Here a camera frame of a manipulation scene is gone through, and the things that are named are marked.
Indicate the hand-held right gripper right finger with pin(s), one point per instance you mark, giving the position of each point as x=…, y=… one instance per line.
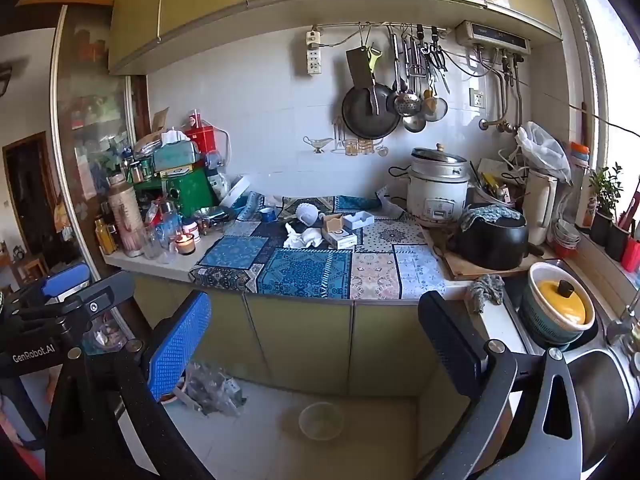
x=452, y=355

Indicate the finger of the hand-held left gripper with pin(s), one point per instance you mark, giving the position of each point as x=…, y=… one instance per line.
x=95, y=302
x=65, y=280

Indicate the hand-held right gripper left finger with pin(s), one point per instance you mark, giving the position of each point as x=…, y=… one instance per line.
x=176, y=350

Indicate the pale round trash bin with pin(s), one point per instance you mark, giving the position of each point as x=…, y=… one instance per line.
x=321, y=420

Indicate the white product box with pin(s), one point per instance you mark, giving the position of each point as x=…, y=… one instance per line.
x=341, y=240

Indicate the white molded packaging tray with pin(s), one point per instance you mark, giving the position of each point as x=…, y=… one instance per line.
x=360, y=220

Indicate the white foam net sleeve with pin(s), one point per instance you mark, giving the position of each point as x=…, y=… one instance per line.
x=309, y=212

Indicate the crumpled clear plastic bags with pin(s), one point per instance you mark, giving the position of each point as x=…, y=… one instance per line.
x=215, y=390

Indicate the amber bottle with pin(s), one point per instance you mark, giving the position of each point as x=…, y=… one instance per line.
x=106, y=240

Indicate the grey dish rag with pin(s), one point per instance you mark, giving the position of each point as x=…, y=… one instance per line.
x=485, y=290

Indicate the clear drinking glass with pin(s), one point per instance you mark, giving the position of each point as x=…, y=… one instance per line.
x=157, y=250

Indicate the brown wooden door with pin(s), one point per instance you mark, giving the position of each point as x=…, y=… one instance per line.
x=30, y=200

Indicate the wooden cutting board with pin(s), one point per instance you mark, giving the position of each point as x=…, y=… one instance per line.
x=452, y=267

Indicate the floral thermos flask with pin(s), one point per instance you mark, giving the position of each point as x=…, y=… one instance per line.
x=125, y=215

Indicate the lit candle in glass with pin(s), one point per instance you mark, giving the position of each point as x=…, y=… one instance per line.
x=184, y=246

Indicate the clear plastic bottle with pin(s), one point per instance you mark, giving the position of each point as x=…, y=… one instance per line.
x=167, y=222

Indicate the black cooking pot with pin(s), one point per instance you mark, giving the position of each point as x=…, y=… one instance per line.
x=492, y=250

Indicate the pot with yellow lid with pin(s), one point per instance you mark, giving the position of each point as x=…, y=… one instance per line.
x=560, y=302

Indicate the grey knitted cloth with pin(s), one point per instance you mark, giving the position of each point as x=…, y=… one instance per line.
x=490, y=216

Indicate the green box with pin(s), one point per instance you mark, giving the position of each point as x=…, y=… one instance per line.
x=192, y=190

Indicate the steel sink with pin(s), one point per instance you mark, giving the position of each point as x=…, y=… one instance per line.
x=600, y=390

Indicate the blue patterned table mat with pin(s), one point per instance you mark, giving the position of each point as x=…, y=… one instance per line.
x=310, y=272

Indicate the white rice cooker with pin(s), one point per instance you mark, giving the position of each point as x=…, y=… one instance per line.
x=435, y=195

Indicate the stack of bowls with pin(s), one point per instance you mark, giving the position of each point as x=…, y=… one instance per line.
x=566, y=240

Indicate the teal tissue box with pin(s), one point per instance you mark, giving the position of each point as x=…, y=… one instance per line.
x=175, y=155

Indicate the utensil holder with chopsticks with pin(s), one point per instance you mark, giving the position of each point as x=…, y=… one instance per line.
x=492, y=192

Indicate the crumpled white tissue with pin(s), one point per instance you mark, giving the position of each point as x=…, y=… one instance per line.
x=300, y=237

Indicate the white rectangular tray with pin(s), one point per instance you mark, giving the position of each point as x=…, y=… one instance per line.
x=235, y=192

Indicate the glass display cabinet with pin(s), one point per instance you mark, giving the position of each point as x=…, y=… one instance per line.
x=95, y=110

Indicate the steel sink tap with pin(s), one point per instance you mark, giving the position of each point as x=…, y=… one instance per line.
x=622, y=325

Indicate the white electric kettle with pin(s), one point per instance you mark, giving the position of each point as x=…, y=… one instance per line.
x=540, y=205

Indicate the small cardboard box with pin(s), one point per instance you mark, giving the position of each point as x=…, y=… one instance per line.
x=332, y=221

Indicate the black plant pot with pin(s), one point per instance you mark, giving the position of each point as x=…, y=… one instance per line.
x=617, y=242

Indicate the red container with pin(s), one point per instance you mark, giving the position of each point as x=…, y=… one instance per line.
x=631, y=257

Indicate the clear plastic bag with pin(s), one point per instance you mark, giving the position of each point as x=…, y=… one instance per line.
x=542, y=152

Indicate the potted green plant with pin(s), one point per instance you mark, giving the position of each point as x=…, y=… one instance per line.
x=605, y=190

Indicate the mesh strainer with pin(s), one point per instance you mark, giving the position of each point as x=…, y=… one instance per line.
x=436, y=109

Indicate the black frying pan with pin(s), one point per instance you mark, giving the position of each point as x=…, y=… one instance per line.
x=362, y=117

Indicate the steel slotted skimmer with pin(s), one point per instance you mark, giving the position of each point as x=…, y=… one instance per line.
x=406, y=102

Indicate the kitchen scissors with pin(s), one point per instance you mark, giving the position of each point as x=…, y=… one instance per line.
x=436, y=57

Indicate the steel cleaver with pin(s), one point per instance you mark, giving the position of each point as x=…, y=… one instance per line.
x=360, y=65

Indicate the yellow-green peeler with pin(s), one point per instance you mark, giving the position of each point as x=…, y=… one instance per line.
x=375, y=57

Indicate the white water heater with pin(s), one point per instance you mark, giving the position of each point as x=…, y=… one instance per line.
x=492, y=35

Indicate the white power strip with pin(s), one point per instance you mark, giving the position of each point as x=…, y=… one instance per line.
x=313, y=52

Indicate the window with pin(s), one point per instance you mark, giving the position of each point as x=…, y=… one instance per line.
x=615, y=35

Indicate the metal wall faucet pipes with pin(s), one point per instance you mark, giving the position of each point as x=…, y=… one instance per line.
x=500, y=105

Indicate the white wall socket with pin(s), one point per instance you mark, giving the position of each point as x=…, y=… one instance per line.
x=477, y=98

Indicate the metal hanging rail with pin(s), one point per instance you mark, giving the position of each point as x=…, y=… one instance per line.
x=380, y=24

